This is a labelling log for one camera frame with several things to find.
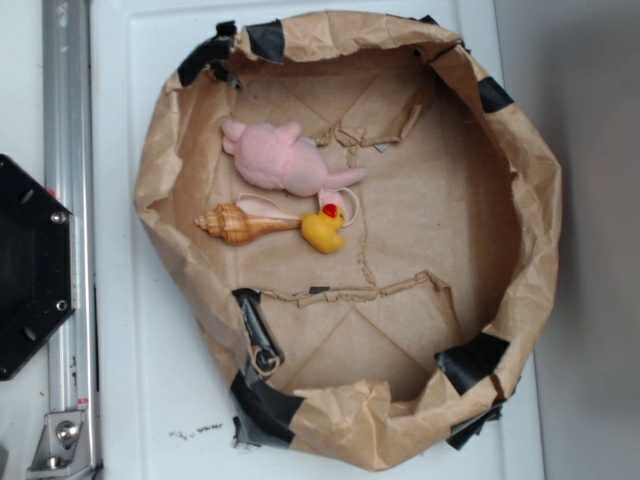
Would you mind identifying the brown paper bag basket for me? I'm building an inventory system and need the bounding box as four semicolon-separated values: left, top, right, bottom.
134;11;562;471

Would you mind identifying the yellow rubber duck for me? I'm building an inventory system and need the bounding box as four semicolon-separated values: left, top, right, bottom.
301;203;345;254

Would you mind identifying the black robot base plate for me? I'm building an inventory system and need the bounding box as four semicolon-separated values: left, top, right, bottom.
1;155;75;381

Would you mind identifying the pink plush toy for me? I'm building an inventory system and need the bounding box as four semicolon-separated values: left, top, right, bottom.
222;120;367;197

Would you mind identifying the white elastic loop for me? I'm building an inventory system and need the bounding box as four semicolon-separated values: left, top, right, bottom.
335;187;361;228

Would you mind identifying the aluminium extrusion rail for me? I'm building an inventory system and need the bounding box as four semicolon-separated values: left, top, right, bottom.
25;0;104;480

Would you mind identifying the brown conch seashell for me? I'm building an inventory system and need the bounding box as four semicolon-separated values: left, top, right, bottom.
194;194;302;246

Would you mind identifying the metal corner bracket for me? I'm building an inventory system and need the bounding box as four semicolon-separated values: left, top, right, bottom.
26;411;91;479

